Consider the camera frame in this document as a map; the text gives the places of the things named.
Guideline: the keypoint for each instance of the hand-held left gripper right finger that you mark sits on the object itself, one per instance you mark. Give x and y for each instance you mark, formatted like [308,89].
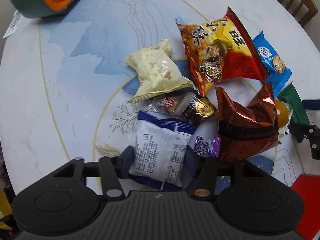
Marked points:
[191,166]

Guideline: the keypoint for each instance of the green snack packet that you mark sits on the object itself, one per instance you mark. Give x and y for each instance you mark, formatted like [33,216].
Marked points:
[296,102]

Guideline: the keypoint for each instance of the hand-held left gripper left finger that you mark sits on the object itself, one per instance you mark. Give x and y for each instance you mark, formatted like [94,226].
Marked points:
[127,160]

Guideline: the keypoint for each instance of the red and yellow snack bag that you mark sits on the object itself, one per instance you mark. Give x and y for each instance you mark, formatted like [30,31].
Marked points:
[220,55]

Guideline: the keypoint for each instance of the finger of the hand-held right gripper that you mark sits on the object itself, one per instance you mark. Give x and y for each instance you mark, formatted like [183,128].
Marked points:
[311,104]
[303,130]

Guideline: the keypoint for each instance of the red box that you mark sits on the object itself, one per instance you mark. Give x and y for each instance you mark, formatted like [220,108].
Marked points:
[310,200]

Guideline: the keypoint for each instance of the blue cookie packet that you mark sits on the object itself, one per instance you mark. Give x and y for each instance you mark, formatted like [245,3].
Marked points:
[272,60]

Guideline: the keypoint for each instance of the cream snack packet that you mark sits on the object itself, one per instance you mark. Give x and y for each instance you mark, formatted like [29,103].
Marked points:
[155,67]

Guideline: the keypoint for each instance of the white and blue snack packet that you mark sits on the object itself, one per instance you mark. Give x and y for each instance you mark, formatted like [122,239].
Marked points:
[157,150]

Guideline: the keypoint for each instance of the purple candy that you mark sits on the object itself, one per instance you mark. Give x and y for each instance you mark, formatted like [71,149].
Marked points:
[206,146]

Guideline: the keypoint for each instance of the dark candy with gold seal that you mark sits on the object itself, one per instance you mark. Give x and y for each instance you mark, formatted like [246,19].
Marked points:
[202,108]

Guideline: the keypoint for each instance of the clear red-white candy wrapper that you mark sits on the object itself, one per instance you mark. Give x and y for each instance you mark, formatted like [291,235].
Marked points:
[163,103]

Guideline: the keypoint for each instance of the white paper slip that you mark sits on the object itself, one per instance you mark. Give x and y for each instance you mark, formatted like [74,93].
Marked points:
[13,23]

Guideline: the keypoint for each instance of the brown-red foil snack bag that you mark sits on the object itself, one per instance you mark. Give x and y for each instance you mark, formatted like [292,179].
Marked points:
[245,130]

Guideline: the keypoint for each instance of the yellow object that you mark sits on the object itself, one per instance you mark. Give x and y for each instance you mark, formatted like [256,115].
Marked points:
[5,205]

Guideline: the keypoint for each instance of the yellow jelly cup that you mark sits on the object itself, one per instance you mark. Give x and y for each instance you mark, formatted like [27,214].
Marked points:
[282,112]

